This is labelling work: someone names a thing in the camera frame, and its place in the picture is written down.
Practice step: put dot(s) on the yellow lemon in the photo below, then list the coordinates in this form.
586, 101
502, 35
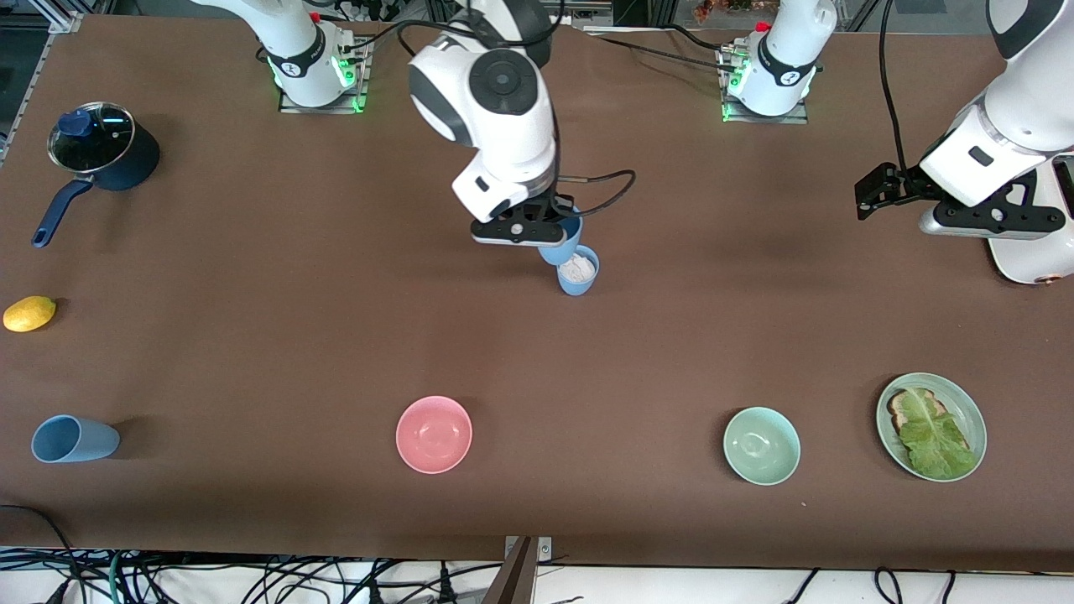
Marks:
29, 314

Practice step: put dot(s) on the tall light blue cup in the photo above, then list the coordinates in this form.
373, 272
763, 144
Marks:
75, 439

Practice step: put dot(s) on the aluminium frame rail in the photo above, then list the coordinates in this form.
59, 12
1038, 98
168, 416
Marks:
33, 67

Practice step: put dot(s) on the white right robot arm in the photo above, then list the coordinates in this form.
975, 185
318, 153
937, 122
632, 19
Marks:
495, 92

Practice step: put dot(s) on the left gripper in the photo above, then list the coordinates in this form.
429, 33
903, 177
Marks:
904, 183

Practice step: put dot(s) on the mint green bowl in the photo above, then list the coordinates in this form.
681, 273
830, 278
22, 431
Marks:
762, 446

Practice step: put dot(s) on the black right camera mount bracket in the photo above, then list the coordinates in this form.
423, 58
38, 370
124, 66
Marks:
520, 226

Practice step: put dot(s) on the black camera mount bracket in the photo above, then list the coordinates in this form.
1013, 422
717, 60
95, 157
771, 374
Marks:
520, 226
1019, 220

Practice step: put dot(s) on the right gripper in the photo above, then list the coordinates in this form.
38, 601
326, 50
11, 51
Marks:
552, 204

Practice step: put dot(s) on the white cup filling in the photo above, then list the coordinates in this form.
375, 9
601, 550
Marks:
577, 269

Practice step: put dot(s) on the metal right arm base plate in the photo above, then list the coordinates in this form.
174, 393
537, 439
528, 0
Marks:
289, 105

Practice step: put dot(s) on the white rounded appliance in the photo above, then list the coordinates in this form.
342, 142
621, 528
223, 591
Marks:
1032, 256

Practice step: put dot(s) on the glass lid with blue knob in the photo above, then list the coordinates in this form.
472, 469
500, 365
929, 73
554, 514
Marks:
91, 138

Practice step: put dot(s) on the metal table edge bracket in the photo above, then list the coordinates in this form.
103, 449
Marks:
544, 547

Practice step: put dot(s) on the blue cup with white filling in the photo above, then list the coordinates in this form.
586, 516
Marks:
579, 288

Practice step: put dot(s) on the toasted bread slice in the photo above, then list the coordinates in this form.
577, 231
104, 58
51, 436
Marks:
899, 411

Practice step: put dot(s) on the mint green plate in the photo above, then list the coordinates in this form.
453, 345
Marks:
973, 419

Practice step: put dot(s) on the pink bowl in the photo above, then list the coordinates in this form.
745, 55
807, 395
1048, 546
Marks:
434, 434

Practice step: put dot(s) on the dark blue saucepan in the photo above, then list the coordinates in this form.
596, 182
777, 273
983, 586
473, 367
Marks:
138, 164

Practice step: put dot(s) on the green lettuce leaf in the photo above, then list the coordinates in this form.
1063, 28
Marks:
935, 440

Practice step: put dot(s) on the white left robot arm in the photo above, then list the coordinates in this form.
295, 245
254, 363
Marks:
1024, 75

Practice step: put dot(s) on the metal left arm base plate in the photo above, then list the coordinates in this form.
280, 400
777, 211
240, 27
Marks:
759, 118

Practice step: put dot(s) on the small blue cup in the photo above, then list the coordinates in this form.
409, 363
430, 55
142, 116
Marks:
560, 250

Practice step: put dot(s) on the black left camera mount bracket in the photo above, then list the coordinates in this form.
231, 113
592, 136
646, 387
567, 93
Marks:
1019, 220

